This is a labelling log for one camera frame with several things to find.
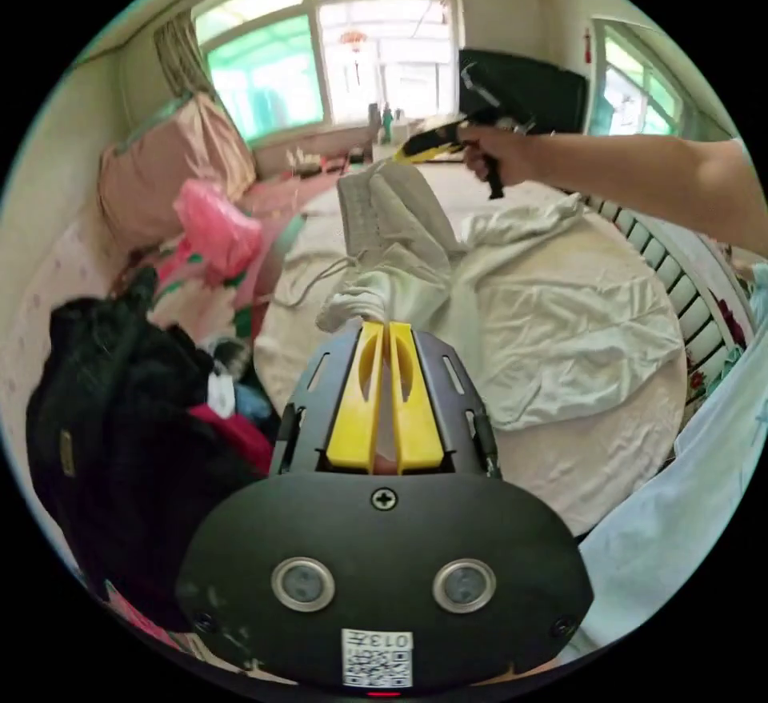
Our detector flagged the beige curtain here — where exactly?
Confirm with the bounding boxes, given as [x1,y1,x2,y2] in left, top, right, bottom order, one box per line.
[153,11,218,102]

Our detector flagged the person's right forearm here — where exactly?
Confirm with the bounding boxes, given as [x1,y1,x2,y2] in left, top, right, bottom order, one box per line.
[542,131,768,258]

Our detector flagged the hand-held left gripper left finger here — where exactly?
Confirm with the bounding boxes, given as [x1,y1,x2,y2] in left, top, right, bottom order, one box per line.
[326,322,385,471]

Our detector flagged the black screen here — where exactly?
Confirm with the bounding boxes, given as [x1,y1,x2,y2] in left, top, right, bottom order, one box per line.
[458,47,590,135]

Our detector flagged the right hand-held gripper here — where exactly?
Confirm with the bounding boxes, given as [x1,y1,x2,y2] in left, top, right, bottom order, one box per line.
[393,61,536,201]

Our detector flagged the pink plastic bag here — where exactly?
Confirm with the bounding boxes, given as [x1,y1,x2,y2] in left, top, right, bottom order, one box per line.
[172,178,265,291]

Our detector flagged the pile of clothes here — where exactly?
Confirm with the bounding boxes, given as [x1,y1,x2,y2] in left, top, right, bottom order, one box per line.
[25,265,278,635]

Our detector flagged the white long pants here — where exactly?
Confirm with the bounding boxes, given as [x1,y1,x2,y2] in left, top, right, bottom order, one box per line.
[316,162,689,434]

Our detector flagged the narrow window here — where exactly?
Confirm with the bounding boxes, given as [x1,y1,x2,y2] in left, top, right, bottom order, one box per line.
[590,18,686,139]

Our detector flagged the bed with white sheet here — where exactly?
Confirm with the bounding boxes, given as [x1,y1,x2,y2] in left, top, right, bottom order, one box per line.
[2,160,758,539]

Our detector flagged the pink folded quilt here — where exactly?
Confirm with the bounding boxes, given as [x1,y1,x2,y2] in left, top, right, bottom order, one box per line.
[98,95,260,250]

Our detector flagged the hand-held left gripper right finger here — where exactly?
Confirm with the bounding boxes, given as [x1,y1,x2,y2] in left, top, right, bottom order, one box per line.
[389,322,446,473]

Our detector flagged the large window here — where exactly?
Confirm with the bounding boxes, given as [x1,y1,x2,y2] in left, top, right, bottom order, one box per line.
[190,0,464,145]

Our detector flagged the person's right hand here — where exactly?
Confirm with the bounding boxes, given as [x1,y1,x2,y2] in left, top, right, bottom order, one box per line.
[462,126,556,188]

